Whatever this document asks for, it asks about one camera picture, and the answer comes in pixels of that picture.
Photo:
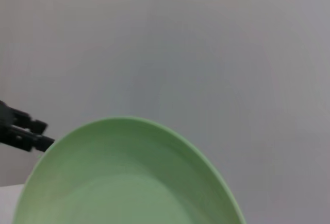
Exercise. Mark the green plastic plate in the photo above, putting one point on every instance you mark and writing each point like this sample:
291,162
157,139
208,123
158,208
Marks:
129,177

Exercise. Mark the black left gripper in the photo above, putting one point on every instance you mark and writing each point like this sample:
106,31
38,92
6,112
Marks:
13,128

